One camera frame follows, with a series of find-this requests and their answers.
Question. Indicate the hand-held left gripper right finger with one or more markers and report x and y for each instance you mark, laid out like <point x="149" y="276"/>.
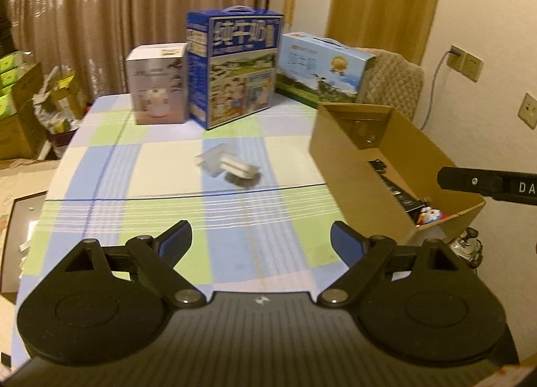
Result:
<point x="347" y="240"/>

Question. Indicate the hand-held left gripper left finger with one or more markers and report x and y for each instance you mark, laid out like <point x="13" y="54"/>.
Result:
<point x="174" y="238"/>

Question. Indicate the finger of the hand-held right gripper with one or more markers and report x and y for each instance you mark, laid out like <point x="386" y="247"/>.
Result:
<point x="470" y="180"/>

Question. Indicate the colourful snack packet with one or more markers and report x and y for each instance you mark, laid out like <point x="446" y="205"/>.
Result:
<point x="432" y="216"/>

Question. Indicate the black items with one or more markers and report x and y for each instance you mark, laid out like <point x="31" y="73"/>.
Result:
<point x="398" y="193"/>

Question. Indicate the brown cardboard box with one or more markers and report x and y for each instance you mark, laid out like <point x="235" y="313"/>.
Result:
<point x="356" y="169"/>

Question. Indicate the clear plastic packet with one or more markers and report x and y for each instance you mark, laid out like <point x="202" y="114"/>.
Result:
<point x="226" y="162"/>

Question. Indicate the shiny metal object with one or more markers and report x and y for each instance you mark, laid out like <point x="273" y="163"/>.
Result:
<point x="465" y="246"/>

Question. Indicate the quilted beige chair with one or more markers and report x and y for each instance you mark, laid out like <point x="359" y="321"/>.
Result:
<point x="394" y="81"/>

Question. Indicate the dark framed panel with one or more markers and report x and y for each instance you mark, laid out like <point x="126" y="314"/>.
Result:
<point x="25" y="219"/>

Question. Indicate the white appliance box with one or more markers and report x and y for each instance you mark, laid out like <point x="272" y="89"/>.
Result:
<point x="155" y="85"/>

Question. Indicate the dark blue milk carton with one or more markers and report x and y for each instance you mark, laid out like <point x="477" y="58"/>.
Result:
<point x="235" y="76"/>

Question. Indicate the light blue milk carton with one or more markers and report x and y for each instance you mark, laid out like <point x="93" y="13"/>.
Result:
<point x="319" y="64"/>

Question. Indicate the crumpled plastic bag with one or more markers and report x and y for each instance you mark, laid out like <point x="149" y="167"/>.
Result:
<point x="44" y="97"/>

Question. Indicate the stack of green boxes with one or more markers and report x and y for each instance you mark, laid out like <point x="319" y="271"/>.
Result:
<point x="16" y="118"/>

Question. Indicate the beige curtain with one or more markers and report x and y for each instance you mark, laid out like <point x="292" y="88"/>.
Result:
<point x="126" y="1"/>

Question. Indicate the beige wall socket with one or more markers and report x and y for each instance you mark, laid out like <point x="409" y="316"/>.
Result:
<point x="528" y="111"/>
<point x="473" y="67"/>

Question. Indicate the wall socket with plug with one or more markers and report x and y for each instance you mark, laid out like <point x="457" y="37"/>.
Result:
<point x="456" y="58"/>

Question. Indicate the yellow wall strip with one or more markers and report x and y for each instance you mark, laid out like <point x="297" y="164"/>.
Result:
<point x="291" y="5"/>

